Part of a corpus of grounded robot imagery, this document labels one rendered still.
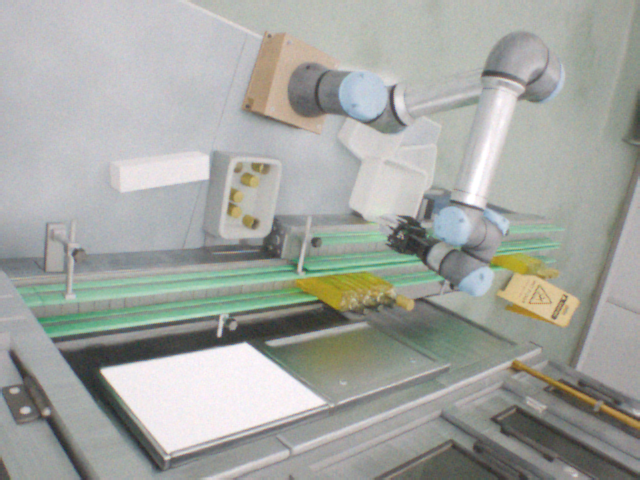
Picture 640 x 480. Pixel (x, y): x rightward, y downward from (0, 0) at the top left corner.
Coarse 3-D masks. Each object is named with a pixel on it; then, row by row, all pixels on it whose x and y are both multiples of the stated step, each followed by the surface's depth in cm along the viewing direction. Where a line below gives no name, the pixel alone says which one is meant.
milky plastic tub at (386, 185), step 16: (368, 160) 143; (384, 160) 140; (400, 160) 144; (368, 176) 142; (384, 176) 153; (400, 176) 158; (416, 176) 156; (352, 192) 146; (368, 192) 140; (384, 192) 155; (400, 192) 159; (416, 192) 156; (352, 208) 146; (368, 208) 152; (384, 208) 157; (400, 208) 158; (416, 208) 155; (384, 224) 148
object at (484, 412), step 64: (192, 320) 158; (256, 320) 170; (320, 320) 180; (384, 320) 191; (448, 320) 202; (448, 384) 146; (512, 384) 157; (576, 384) 169; (256, 448) 104; (320, 448) 112; (384, 448) 119; (448, 448) 124; (512, 448) 124; (576, 448) 132
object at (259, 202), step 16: (240, 160) 145; (256, 160) 148; (272, 160) 152; (240, 176) 155; (272, 176) 156; (256, 192) 161; (272, 192) 157; (224, 208) 146; (256, 208) 161; (272, 208) 157; (224, 224) 148; (240, 224) 160
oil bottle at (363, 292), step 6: (330, 276) 165; (336, 276) 165; (342, 276) 167; (342, 282) 162; (348, 282) 162; (354, 282) 163; (354, 288) 158; (360, 288) 159; (366, 288) 160; (360, 294) 157; (366, 294) 158; (360, 300) 157
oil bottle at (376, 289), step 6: (348, 276) 168; (354, 276) 168; (360, 276) 169; (360, 282) 164; (366, 282) 164; (372, 282) 165; (372, 288) 161; (378, 288) 162; (372, 294) 161; (378, 294) 161
